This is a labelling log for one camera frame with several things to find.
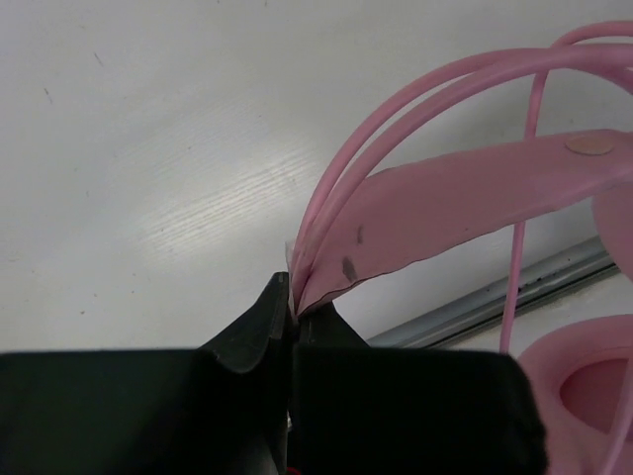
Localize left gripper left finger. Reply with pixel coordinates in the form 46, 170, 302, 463
1, 272, 289, 474

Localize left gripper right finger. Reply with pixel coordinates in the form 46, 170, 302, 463
291, 305, 548, 474

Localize pink headphones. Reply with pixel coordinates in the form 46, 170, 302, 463
284, 44, 633, 436

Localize pink headphone cable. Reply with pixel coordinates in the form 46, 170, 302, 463
497, 20, 633, 475

